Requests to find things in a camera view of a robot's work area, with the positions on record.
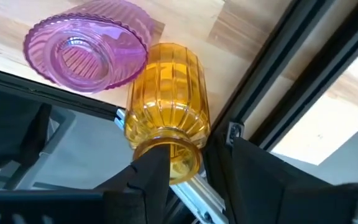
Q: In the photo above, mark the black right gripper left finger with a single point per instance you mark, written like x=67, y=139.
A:
x=148, y=186

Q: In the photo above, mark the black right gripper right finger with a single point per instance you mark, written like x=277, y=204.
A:
x=259, y=193

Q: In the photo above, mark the yellow panelled round glass vase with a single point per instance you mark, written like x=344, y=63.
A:
x=166, y=102

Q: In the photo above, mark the pink ribbed glass vase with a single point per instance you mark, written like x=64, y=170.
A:
x=89, y=56

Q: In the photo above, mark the black aluminium table frame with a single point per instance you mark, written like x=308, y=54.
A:
x=275, y=46

